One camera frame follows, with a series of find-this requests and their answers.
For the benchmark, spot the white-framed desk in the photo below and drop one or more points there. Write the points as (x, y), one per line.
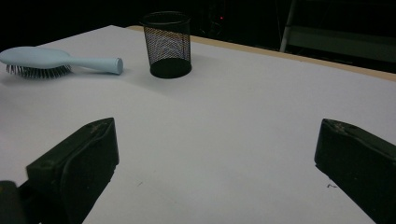
(327, 40)

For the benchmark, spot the light blue hairbrush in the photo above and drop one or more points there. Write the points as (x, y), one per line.
(37, 57)

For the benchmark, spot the black mesh pen holder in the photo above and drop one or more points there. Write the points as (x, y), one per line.
(169, 67)

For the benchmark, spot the white table cover sheet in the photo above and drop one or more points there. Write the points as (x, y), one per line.
(218, 109)

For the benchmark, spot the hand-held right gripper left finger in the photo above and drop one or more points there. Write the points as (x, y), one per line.
(77, 161)

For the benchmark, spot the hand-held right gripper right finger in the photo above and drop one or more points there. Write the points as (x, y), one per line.
(358, 161)

